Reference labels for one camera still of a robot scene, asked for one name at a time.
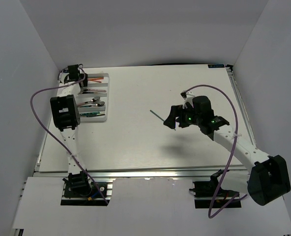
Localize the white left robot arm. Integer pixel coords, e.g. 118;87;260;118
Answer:
50;64;92;196

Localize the aluminium table frame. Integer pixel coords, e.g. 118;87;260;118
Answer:
13;64;282;236

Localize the teal chopstick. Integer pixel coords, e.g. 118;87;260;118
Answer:
149;110;176;131

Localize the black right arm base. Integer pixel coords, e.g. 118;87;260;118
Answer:
188;169;242;209

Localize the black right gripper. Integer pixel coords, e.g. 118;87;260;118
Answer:
163;103;202;129

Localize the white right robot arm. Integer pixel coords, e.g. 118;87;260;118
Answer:
163;96;291;206

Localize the green handled spoon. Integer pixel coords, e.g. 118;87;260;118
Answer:
79;101;105;108

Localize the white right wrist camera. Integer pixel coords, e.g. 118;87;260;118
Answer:
180;91;195;109

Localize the pink handled spoon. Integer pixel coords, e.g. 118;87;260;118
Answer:
77;96;100;107

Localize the white cutlery tray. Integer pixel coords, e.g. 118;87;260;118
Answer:
75;73;110;123

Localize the pink handled knife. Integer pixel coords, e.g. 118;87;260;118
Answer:
82;89;107;93

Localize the green handled fork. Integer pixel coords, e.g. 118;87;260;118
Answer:
80;112;101;117

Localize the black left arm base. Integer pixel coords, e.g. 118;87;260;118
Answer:
60;171;110;207

